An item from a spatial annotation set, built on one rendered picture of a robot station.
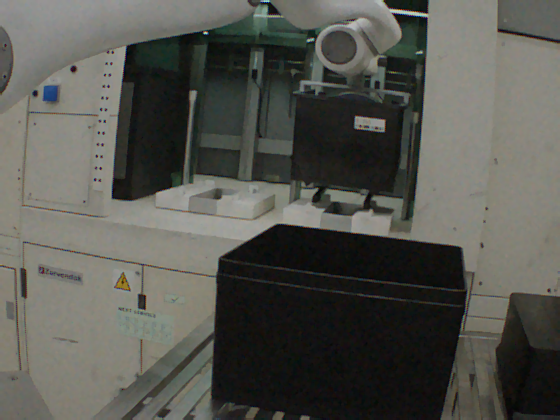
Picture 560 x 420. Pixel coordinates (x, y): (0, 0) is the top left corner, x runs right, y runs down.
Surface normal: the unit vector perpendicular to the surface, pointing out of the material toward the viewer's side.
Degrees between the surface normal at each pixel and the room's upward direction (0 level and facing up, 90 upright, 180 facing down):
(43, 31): 79
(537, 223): 90
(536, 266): 90
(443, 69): 90
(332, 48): 90
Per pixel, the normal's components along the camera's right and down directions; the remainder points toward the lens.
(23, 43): 0.99, -0.06
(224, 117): -0.21, 0.13
